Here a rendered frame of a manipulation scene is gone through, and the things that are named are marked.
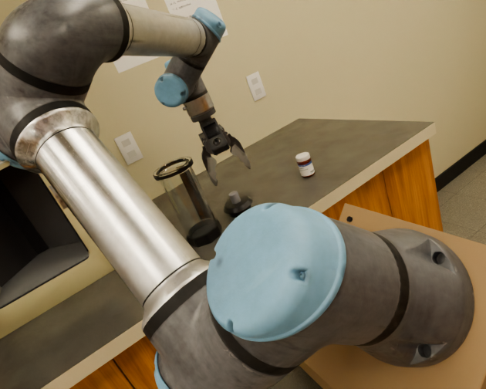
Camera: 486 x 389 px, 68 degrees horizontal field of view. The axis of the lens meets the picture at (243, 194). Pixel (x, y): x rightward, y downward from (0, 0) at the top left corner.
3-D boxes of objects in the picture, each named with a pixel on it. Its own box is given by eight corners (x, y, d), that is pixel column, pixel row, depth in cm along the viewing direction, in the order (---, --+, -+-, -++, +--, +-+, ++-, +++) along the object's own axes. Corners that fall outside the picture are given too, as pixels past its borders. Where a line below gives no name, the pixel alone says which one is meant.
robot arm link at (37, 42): (-9, -65, 38) (200, 1, 81) (-28, 30, 43) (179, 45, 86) (72, 1, 37) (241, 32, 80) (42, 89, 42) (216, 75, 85)
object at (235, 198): (240, 202, 114) (233, 184, 111) (261, 204, 107) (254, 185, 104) (220, 218, 109) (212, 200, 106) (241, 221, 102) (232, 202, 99)
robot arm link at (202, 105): (210, 92, 94) (181, 106, 93) (217, 109, 95) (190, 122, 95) (205, 89, 100) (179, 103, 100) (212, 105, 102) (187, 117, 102)
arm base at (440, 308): (484, 238, 37) (431, 215, 31) (463, 393, 34) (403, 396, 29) (362, 226, 49) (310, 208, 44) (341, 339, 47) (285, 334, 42)
